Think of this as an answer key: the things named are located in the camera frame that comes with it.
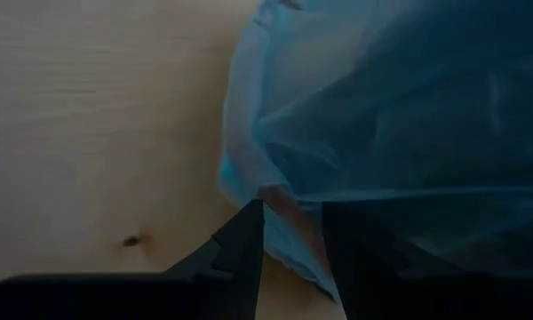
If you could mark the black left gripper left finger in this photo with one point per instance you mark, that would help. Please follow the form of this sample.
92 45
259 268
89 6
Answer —
235 249

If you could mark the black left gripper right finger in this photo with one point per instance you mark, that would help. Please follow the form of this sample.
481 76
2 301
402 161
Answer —
355 253

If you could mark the blue trash bag liner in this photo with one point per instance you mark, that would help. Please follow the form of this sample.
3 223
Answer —
315 111

